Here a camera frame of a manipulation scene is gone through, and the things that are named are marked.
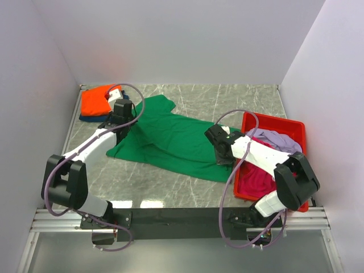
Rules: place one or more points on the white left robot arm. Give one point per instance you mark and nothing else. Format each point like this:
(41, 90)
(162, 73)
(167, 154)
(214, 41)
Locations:
(65, 180)

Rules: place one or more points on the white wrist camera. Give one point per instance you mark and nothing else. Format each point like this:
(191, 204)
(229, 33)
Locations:
(114, 95)
(226, 129)

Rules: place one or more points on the lavender t shirt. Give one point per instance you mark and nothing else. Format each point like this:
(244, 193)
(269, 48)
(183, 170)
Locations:
(280, 142)

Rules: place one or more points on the magenta t shirt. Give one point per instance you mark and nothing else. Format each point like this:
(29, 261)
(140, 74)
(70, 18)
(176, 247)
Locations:
(252, 182)

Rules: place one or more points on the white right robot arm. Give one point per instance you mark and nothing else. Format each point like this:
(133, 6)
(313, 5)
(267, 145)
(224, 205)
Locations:
(294, 177)

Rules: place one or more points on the aluminium frame rail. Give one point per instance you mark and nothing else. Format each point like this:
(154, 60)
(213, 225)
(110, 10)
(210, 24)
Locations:
(44, 223)

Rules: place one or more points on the red plastic bin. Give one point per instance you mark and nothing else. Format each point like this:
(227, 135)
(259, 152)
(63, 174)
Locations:
(294, 129)

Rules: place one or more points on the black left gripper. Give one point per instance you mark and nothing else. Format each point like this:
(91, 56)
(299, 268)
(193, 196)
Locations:
(133, 119)

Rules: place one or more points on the folded orange t shirt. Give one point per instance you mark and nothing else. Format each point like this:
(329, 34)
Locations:
(94, 102)

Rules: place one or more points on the folded navy blue t shirt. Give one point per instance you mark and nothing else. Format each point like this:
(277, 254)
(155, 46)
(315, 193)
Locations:
(98, 118)

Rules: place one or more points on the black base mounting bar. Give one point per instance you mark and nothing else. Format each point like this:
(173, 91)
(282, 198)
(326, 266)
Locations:
(185, 223)

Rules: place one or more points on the green t shirt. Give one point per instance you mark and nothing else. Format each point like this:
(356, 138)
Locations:
(170, 141)

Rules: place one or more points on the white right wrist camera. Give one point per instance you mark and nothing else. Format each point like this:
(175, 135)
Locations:
(226, 129)

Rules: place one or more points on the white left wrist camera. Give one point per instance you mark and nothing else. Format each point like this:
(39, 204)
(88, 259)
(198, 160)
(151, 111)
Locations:
(114, 95)

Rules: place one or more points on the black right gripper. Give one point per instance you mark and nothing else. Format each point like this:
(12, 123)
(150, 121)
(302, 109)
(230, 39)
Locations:
(223, 161)

